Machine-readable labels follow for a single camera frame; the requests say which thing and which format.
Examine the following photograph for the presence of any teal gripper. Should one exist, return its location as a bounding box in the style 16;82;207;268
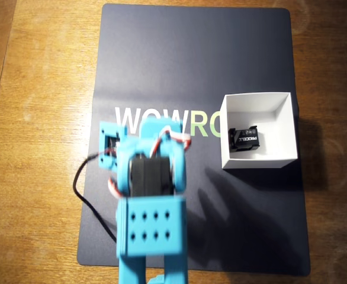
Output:
139;116;184;143

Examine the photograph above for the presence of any small black battery pack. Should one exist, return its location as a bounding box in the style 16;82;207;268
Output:
228;125;262;153

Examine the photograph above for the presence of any white open cardboard box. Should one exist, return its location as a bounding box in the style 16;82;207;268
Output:
220;92;298;170

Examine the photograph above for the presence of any black printed desk mat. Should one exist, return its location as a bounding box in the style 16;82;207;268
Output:
76;3;311;276

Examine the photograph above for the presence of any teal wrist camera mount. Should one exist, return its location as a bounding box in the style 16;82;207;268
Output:
98;120;128;172

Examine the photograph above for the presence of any black camera cable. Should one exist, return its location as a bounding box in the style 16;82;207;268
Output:
73;151;118;244

